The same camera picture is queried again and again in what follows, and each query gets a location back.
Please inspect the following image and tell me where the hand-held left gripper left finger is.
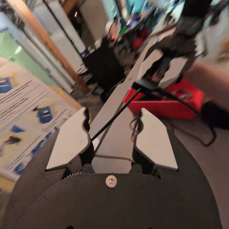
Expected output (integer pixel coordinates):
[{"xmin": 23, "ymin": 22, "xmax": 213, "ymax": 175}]
[{"xmin": 46, "ymin": 107, "xmax": 94, "ymax": 170}]

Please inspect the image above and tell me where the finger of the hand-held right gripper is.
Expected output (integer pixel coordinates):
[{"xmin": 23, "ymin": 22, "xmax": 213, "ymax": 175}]
[
  {"xmin": 158, "ymin": 57, "xmax": 194, "ymax": 88},
  {"xmin": 137, "ymin": 49, "xmax": 164, "ymax": 81}
]

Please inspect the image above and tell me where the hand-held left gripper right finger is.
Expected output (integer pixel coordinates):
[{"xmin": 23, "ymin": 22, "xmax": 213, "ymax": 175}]
[{"xmin": 133, "ymin": 108, "xmax": 179, "ymax": 172}]

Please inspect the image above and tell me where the black usb hub cable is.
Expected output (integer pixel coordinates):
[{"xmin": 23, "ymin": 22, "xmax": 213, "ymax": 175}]
[{"xmin": 156, "ymin": 87, "xmax": 201, "ymax": 117}]

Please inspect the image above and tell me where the red plastic bin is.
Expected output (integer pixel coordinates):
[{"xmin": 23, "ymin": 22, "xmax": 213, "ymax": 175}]
[{"xmin": 123, "ymin": 78, "xmax": 205, "ymax": 120}]

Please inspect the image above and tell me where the person's right hand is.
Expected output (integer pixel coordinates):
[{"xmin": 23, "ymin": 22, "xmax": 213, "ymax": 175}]
[{"xmin": 182, "ymin": 61, "xmax": 229, "ymax": 108}]

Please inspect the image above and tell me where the black bulky object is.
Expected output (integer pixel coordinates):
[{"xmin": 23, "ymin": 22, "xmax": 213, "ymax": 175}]
[{"xmin": 83, "ymin": 38, "xmax": 125, "ymax": 93}]

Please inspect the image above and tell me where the printed instruction sheet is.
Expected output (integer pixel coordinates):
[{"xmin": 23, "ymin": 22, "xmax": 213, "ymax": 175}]
[{"xmin": 0, "ymin": 57, "xmax": 79, "ymax": 179}]

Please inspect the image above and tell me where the thin black cable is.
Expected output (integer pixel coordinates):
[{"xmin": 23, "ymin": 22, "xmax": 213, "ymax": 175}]
[
  {"xmin": 172, "ymin": 123, "xmax": 217, "ymax": 147},
  {"xmin": 129, "ymin": 115, "xmax": 142, "ymax": 142}
]

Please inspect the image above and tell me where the wooden post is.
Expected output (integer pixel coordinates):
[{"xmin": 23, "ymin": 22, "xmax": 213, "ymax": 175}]
[{"xmin": 6, "ymin": 0, "xmax": 90, "ymax": 94}]

